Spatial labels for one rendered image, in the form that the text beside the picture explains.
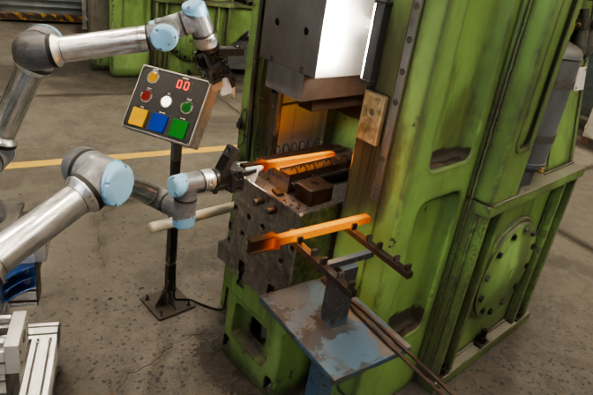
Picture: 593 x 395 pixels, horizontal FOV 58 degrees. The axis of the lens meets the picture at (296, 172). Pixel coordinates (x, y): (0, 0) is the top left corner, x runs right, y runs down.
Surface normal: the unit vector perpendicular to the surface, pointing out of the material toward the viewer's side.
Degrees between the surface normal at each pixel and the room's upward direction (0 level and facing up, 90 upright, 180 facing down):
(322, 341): 0
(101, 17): 90
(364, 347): 0
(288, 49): 90
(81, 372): 0
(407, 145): 90
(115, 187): 88
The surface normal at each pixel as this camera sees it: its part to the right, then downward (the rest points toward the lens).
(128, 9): 0.40, 0.42
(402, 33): -0.74, 0.18
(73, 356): 0.14, -0.90
